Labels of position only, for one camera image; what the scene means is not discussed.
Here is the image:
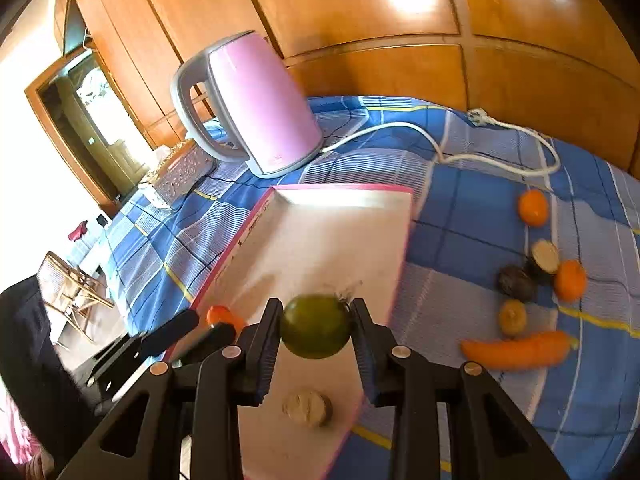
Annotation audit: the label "pink-rimmed white tray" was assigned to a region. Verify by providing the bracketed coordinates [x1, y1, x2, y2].
[162, 184, 416, 480]

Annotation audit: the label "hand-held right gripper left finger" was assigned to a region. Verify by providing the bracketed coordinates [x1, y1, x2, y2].
[57, 298, 284, 480]

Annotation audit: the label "blue plaid cloth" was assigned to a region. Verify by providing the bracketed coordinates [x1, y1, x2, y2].
[100, 94, 640, 480]

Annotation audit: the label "dark purple round fruit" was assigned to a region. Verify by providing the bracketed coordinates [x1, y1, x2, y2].
[496, 265, 540, 303]

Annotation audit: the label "small tangerine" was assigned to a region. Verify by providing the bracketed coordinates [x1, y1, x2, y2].
[517, 189, 550, 227]
[553, 259, 588, 303]

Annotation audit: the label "pink patterned cloth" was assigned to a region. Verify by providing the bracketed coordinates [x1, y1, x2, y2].
[0, 390, 56, 480]

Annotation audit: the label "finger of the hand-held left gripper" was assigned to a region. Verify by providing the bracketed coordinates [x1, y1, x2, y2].
[167, 322, 237, 363]
[140, 308, 201, 358]

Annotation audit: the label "wicker chair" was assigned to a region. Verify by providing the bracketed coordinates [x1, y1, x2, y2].
[37, 251, 116, 346]

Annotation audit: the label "cut dark fruit half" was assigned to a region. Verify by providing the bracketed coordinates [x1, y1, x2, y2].
[527, 239, 561, 281]

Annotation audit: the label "wooden framed doorway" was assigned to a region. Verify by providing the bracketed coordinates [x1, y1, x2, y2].
[25, 47, 151, 211]

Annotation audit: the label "person's left forearm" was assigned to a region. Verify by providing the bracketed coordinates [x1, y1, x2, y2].
[0, 277, 101, 466]

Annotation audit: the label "green tomato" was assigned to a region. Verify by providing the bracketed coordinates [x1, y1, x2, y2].
[279, 285, 362, 360]

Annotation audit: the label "beige round lump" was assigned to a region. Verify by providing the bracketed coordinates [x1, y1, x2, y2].
[282, 390, 333, 428]

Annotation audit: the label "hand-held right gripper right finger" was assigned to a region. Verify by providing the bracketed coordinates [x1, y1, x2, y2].
[351, 298, 571, 480]

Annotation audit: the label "silver embossed tissue box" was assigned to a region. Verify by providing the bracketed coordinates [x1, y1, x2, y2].
[150, 141, 218, 208]

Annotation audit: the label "red tomato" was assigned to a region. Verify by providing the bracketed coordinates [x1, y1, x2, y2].
[206, 305, 248, 336]

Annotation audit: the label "white kettle power cord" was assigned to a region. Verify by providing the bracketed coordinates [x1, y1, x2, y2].
[320, 108, 561, 177]

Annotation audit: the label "orange carrot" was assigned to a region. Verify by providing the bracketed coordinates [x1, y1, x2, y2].
[460, 330, 581, 372]

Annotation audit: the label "small yellow potato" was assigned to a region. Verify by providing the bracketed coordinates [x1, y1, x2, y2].
[498, 298, 528, 337]

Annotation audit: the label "pink electric kettle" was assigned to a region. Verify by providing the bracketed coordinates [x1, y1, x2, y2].
[171, 30, 324, 178]

